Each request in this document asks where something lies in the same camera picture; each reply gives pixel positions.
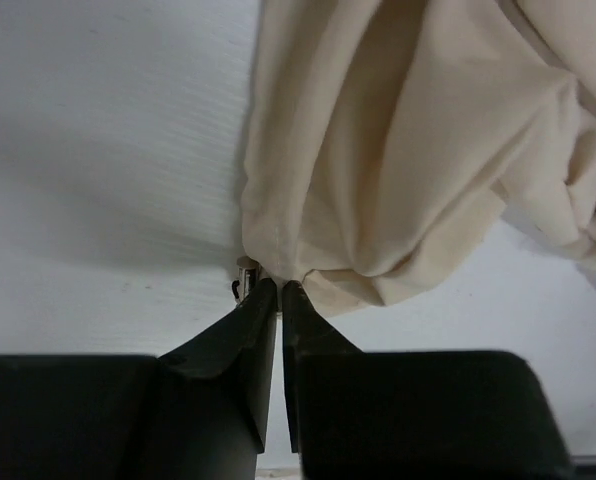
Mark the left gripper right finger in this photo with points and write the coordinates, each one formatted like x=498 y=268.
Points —
x=411 y=415

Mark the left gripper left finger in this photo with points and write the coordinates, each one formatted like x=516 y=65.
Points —
x=197 y=412

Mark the beige trousers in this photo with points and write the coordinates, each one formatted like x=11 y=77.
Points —
x=387 y=137

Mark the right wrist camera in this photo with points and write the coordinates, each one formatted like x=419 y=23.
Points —
x=248 y=271

